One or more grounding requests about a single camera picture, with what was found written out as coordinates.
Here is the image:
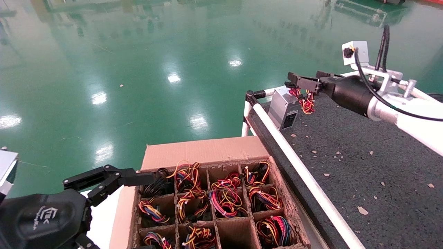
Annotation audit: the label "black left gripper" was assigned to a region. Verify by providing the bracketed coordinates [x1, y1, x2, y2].
[0, 165, 157, 249]

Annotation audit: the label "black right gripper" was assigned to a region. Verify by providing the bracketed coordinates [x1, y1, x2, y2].
[284, 71, 377, 117]

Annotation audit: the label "divided brown cardboard box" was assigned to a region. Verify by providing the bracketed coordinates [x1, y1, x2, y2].
[110, 136, 312, 249]

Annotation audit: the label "black tube connector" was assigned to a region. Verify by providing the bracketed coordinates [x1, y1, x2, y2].
[245, 90, 266, 106]

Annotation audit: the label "short white leg tube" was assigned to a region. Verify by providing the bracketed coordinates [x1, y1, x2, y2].
[241, 100, 254, 137]

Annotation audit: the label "black felt work table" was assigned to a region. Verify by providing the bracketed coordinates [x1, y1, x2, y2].
[247, 83, 443, 249]

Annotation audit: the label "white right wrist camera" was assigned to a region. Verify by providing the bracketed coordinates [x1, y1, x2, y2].
[342, 41, 369, 66]

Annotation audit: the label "power supply with coloured wires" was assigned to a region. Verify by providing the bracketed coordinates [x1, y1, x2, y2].
[167, 161, 202, 192]
[138, 199, 170, 225]
[243, 161, 271, 187]
[248, 187, 283, 212]
[143, 231, 173, 249]
[177, 190, 212, 223]
[182, 225, 217, 249]
[212, 172, 243, 190]

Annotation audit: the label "power supply with black wires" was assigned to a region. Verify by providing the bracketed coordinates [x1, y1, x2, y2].
[140, 168, 173, 198]

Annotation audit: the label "silver camera mount bracket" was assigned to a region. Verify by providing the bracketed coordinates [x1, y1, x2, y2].
[353, 64, 417, 99]

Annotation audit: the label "thin black camera cable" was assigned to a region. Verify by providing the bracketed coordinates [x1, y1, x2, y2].
[353, 48, 443, 122]

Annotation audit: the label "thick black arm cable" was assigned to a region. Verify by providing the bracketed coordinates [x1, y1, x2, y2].
[375, 24, 390, 71]

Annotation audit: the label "long white rail tube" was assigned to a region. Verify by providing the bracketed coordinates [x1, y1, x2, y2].
[253, 102, 367, 249]

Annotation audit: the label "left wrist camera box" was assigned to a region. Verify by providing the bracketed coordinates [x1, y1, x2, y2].
[0, 147, 19, 204]

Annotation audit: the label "power supply red pink wires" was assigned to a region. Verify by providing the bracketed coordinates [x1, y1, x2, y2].
[209, 188, 248, 218]

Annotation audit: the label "power supply blue red wires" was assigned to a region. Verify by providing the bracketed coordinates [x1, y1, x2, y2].
[256, 215, 292, 248]

